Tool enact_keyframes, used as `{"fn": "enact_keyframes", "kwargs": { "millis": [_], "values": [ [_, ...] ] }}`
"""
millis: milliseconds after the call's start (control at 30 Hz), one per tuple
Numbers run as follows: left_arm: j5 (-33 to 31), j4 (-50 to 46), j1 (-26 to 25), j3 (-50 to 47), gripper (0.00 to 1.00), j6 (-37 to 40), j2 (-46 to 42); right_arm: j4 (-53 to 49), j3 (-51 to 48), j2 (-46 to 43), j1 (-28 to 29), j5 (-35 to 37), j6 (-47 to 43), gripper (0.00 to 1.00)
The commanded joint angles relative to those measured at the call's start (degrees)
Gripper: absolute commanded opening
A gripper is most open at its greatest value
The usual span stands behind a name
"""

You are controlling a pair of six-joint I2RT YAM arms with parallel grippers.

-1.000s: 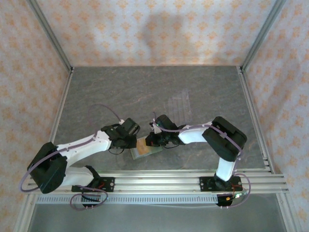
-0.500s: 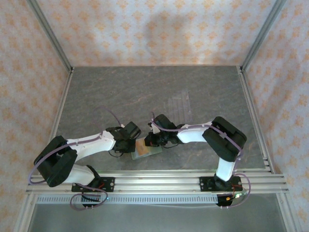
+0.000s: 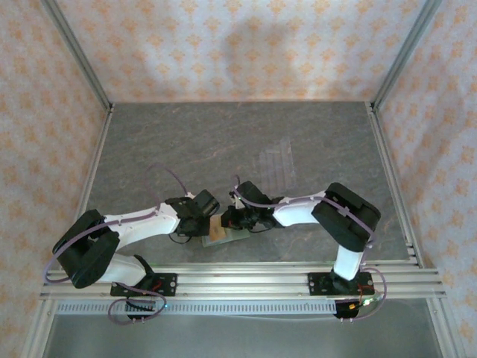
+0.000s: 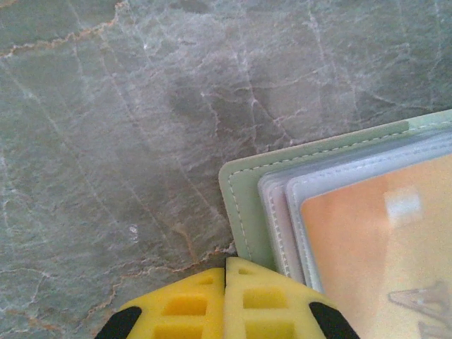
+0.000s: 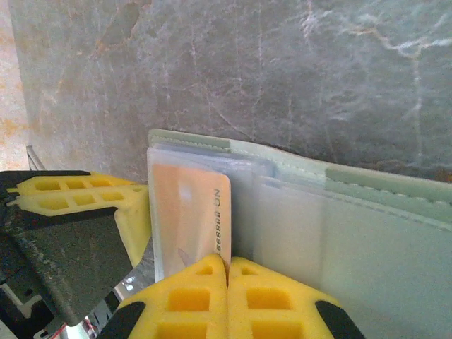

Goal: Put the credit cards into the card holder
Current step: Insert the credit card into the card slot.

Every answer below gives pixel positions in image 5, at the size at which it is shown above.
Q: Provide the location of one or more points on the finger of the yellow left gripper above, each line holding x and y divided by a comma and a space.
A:
116, 184
137, 226

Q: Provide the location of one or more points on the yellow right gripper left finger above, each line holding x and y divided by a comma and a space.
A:
190, 303

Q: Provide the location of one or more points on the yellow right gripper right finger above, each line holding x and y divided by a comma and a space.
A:
268, 303

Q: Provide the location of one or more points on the gold credit card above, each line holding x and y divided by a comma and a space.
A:
187, 212

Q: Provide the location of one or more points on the mint green card holder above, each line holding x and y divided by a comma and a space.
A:
370, 265

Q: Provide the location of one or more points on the aluminium mounting rail beam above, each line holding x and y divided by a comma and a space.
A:
100, 321

